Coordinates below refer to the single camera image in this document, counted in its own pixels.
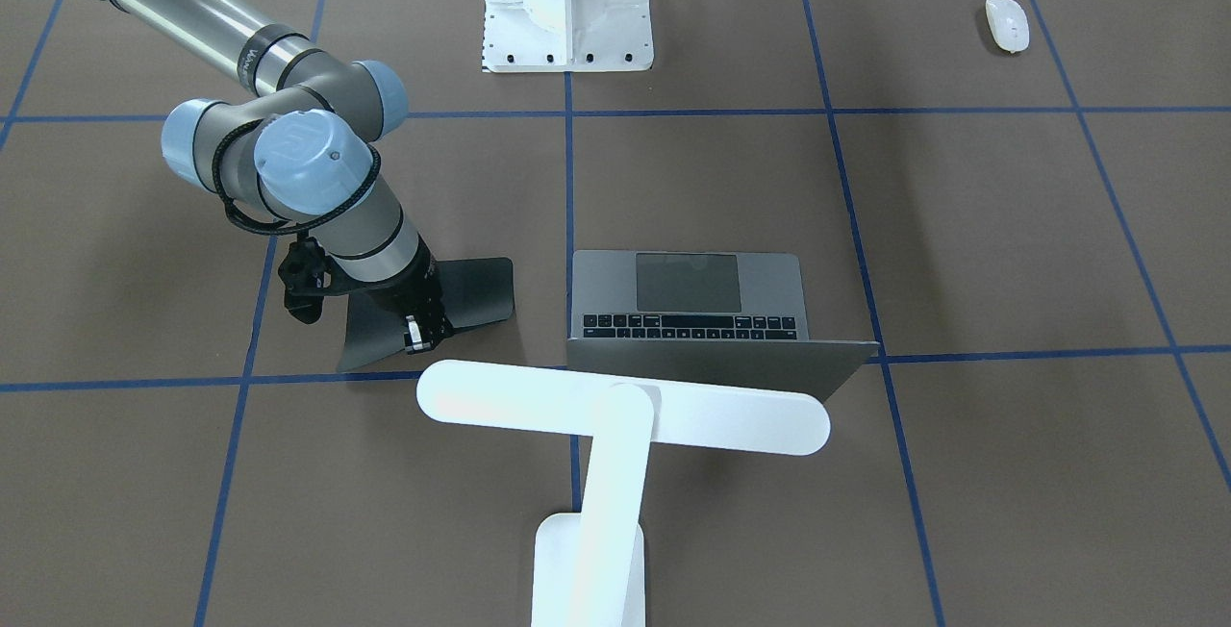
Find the grey laptop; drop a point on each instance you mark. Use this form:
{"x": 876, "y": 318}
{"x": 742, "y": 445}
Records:
{"x": 729, "y": 319}

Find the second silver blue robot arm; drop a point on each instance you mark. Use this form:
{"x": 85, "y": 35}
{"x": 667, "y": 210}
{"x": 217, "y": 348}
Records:
{"x": 298, "y": 159}

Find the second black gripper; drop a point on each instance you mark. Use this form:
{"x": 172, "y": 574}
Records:
{"x": 415, "y": 293}

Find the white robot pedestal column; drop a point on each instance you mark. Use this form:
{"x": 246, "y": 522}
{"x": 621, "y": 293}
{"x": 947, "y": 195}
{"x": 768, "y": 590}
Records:
{"x": 567, "y": 36}

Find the white desk lamp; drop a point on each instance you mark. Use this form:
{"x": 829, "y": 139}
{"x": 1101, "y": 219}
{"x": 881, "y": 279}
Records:
{"x": 590, "y": 566}

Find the black box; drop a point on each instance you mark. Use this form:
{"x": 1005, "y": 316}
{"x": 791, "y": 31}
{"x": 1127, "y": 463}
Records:
{"x": 475, "y": 293}

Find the white computer mouse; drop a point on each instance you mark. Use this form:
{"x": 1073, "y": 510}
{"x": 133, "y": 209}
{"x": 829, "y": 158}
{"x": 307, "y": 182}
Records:
{"x": 1008, "y": 24}

